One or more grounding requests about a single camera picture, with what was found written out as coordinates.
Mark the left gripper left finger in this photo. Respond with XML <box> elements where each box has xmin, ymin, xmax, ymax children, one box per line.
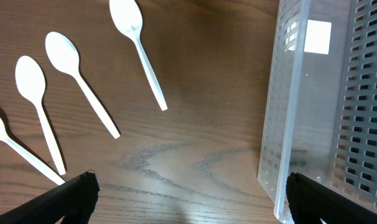
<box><xmin>0</xmin><ymin>172</ymin><xmax>100</xmax><ymax>224</ymax></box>

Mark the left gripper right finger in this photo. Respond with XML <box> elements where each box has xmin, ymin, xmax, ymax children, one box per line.
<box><xmin>286</xmin><ymin>172</ymin><xmax>377</xmax><ymax>224</ymax></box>

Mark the clear perforated plastic basket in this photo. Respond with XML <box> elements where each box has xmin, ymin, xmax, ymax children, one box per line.
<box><xmin>258</xmin><ymin>0</ymin><xmax>377</xmax><ymax>223</ymax></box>

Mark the white plastic spoon far left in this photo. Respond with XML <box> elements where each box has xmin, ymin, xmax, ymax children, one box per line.
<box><xmin>0</xmin><ymin>117</ymin><xmax>65</xmax><ymax>185</ymax></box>

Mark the white plastic spoon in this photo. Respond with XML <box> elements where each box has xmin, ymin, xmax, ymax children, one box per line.
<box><xmin>109</xmin><ymin>0</ymin><xmax>167</xmax><ymax>111</ymax></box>
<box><xmin>0</xmin><ymin>117</ymin><xmax>65</xmax><ymax>185</ymax></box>
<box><xmin>45</xmin><ymin>32</ymin><xmax>120</xmax><ymax>139</ymax></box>
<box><xmin>15</xmin><ymin>55</ymin><xmax>66</xmax><ymax>175</ymax></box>

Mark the white plastic spoon rightmost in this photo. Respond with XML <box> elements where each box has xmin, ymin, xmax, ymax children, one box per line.
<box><xmin>109</xmin><ymin>0</ymin><xmax>167</xmax><ymax>111</ymax></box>

